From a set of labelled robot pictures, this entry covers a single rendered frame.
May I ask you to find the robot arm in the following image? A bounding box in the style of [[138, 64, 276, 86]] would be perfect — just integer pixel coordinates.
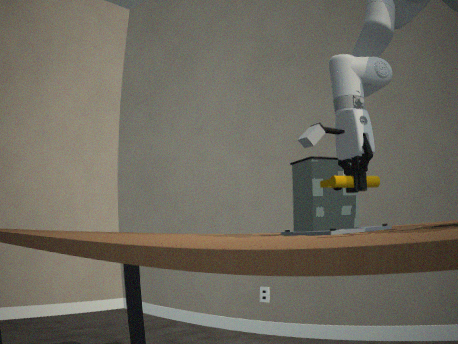
[[298, 0, 430, 148]]

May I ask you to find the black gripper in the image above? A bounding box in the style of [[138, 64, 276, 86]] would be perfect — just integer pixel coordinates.
[[335, 108, 375, 193]]

